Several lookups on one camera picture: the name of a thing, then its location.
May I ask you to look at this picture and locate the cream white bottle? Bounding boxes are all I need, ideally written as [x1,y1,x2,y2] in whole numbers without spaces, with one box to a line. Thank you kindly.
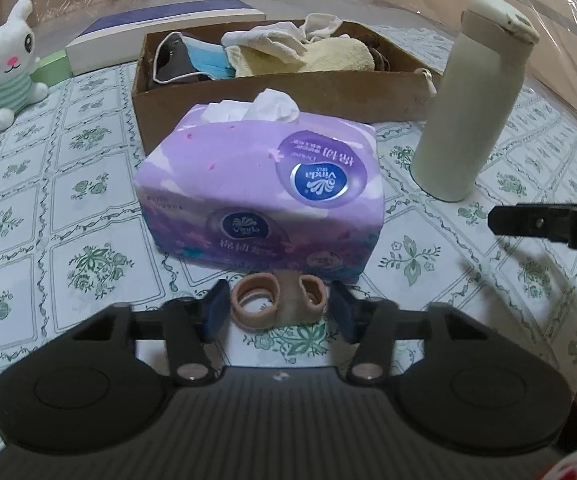
[411,0,540,203]

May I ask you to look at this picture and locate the yellow fluffy towel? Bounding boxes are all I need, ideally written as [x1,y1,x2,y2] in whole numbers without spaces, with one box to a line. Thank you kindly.
[236,37,375,78]

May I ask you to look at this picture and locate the purple tissue pack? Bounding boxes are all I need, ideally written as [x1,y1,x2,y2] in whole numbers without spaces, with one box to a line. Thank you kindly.
[135,89,385,283]

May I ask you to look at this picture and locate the white plush rabbit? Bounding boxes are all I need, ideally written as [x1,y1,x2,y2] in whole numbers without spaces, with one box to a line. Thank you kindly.
[0,0,49,132]

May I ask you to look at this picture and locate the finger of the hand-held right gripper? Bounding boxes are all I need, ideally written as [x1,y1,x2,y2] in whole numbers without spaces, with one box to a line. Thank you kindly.
[487,202,577,252]

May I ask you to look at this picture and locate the green floral tablecloth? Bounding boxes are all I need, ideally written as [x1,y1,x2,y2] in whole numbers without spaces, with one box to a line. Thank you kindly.
[0,60,577,461]

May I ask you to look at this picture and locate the white and purple flat box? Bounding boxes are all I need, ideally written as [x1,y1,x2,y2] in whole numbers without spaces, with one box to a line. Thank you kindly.
[66,0,265,77]

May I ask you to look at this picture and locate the grey face mask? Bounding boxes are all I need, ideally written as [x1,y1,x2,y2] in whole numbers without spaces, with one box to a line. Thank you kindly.
[152,31,214,86]

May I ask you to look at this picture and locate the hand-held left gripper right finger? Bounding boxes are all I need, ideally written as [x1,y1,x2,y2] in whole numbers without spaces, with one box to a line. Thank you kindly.
[329,281,489,386]

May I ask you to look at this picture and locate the white cloth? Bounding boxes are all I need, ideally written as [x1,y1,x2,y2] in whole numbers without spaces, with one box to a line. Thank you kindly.
[221,14,343,78]

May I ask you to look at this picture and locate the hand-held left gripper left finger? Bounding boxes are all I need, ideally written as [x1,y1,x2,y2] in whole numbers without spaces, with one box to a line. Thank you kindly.
[71,281,230,386]

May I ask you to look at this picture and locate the green box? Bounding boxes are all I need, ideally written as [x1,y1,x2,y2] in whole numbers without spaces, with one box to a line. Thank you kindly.
[0,50,72,123]

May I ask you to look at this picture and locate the brown cardboard box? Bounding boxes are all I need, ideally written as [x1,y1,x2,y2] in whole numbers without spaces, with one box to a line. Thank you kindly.
[132,19,443,157]

